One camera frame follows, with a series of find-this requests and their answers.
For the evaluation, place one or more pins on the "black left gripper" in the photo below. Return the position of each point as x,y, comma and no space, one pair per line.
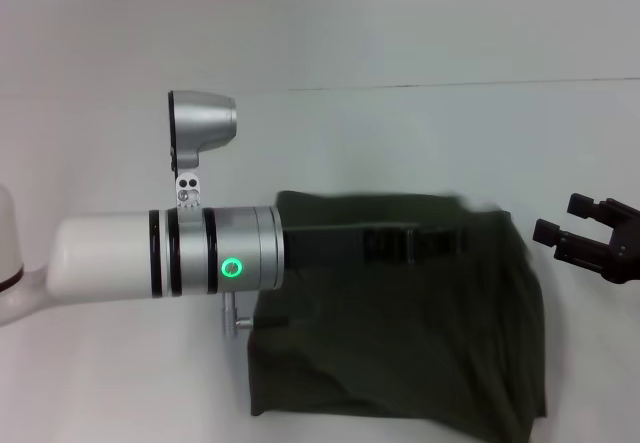
325,243

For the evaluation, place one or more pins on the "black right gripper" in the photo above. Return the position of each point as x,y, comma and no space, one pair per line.
622,248

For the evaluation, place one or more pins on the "dark green FREE! t-shirt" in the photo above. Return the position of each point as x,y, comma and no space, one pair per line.
400,338

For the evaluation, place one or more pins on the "silver left camera bracket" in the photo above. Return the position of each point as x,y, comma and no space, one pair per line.
189,190

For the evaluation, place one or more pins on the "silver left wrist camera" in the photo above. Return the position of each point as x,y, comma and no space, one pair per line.
200,123

